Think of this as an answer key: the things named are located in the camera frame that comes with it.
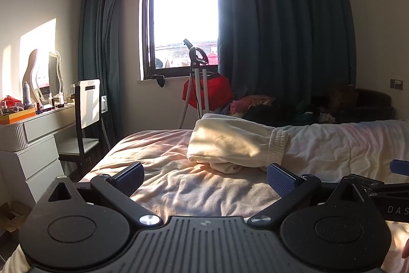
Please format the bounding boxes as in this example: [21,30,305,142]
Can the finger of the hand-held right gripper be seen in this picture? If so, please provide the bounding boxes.
[350,174,409,198]
[390,160,409,178]

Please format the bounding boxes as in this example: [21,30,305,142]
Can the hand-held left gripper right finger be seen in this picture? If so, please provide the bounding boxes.
[247,162,378,228]

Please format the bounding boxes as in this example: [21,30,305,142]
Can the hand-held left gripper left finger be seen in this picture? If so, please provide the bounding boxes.
[47,161,163,228]

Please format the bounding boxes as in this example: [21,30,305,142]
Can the white pants with striped trim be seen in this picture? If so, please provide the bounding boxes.
[187,113,292,174]

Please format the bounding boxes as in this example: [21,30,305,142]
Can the dark clothes pile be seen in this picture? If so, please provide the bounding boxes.
[244,100,336,127]

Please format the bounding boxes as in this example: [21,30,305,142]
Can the pink clothes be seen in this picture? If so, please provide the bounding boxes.
[229,94,276,116]

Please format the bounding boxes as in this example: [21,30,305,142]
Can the green garment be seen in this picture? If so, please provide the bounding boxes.
[292,108,321,124]

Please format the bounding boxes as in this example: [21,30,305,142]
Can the black sofa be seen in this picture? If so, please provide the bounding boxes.
[311,87,395,125]

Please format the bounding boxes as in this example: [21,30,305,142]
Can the white and black chair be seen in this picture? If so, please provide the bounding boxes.
[58,79,108,172]

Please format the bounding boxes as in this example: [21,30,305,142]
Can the white dressing table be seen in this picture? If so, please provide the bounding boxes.
[0,101,78,208]

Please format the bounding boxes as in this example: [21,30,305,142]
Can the red bag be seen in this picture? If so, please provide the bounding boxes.
[182,71,234,113]

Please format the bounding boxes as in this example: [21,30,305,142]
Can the group of cosmetic bottles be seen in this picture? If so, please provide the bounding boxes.
[35,84,76,115]

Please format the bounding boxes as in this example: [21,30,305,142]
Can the garment steamer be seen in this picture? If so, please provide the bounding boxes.
[177,38,212,130]

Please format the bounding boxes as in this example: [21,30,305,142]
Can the cardboard piece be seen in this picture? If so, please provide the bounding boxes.
[0,200,31,234]

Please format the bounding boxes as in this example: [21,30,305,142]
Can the orange box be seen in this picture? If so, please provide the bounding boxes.
[0,108,37,125]

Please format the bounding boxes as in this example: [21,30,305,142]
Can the narrow teal curtain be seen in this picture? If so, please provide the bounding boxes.
[77,0,145,154]

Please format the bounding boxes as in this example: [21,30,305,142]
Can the wavy white-framed mirror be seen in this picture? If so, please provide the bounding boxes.
[25,48,63,105]

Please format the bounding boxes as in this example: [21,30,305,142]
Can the grey spray bottle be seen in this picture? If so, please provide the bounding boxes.
[22,81,33,108]

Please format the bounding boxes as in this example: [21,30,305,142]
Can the wide teal curtain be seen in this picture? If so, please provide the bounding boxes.
[210,0,357,116]

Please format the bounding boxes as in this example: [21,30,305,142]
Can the red cloth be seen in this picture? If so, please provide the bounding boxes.
[1,95,22,108]

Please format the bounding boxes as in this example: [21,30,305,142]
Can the dark-framed window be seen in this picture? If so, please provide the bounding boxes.
[139,0,220,82]

